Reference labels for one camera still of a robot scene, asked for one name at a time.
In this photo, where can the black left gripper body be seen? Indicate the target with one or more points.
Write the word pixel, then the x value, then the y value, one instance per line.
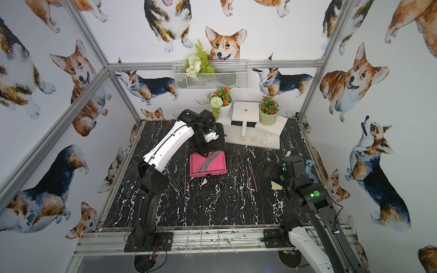
pixel 211 146

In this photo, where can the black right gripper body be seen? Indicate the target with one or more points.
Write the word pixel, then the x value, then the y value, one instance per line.
pixel 279 174

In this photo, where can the green pencil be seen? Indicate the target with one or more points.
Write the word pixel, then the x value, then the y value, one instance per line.
pixel 210 159
pixel 204 166
pixel 215 154

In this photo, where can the pink top drawer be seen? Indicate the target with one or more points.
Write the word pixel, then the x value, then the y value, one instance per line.
pixel 212 165

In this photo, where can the black drawer cabinet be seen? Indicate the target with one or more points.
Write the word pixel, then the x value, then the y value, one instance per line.
pixel 220 138

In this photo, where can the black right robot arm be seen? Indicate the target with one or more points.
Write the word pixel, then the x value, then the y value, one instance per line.
pixel 335 254

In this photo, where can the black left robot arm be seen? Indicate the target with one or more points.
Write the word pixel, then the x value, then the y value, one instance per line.
pixel 149 170

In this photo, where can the yellow sticky note pad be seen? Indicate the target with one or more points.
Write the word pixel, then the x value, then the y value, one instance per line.
pixel 276 187

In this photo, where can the teal plastic scoop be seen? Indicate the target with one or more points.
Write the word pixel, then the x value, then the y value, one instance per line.
pixel 309 168

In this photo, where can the red pencil right group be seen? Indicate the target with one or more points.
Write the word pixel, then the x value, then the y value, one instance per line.
pixel 249 183

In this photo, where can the white pot orange flowers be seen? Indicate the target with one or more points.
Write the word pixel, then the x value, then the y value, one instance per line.
pixel 220 101

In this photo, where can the white wooden stand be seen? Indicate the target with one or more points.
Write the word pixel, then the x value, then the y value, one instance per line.
pixel 242 125

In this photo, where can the dark blue pencil left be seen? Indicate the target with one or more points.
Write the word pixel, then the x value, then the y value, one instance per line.
pixel 175 183

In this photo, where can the green pot red flowers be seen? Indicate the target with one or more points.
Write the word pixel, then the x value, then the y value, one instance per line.
pixel 268 110

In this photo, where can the green fern with white flowers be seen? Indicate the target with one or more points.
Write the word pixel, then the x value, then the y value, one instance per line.
pixel 198 63

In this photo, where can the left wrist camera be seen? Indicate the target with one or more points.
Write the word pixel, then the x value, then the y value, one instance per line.
pixel 211 136

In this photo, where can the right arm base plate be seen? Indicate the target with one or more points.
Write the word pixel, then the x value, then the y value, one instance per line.
pixel 276 238

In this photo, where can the white wire basket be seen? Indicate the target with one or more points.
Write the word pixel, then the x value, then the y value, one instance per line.
pixel 232 74

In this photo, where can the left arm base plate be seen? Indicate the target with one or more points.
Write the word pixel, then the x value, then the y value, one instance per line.
pixel 161 241

